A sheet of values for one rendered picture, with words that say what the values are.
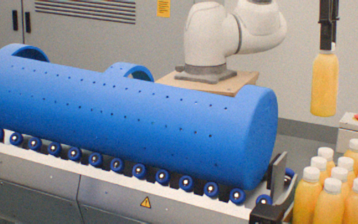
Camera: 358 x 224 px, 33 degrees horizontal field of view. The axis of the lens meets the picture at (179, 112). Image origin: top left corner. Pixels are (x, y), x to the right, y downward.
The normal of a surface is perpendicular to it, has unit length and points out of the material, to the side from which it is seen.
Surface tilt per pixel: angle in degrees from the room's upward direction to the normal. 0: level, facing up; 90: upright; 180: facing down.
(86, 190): 70
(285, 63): 90
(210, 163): 105
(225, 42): 87
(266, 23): 100
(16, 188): 110
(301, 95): 90
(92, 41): 90
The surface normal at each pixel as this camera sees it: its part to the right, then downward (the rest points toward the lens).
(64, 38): -0.38, 0.31
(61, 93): -0.37, -0.18
